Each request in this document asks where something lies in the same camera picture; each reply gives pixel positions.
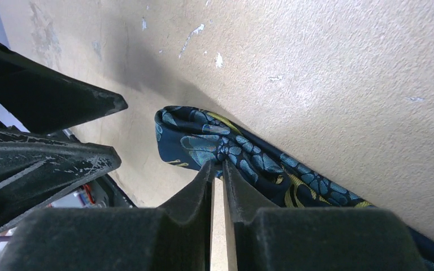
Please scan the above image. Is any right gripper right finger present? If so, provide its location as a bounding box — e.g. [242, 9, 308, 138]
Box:
[223, 161, 425, 270]

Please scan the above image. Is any blue floral necktie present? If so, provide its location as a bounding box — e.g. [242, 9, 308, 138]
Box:
[155, 106, 434, 270]

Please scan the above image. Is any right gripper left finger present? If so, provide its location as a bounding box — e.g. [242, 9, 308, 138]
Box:
[0, 162, 214, 270]

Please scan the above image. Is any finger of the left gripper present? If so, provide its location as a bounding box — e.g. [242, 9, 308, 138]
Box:
[0, 129, 121, 232]
[0, 43, 128, 134]

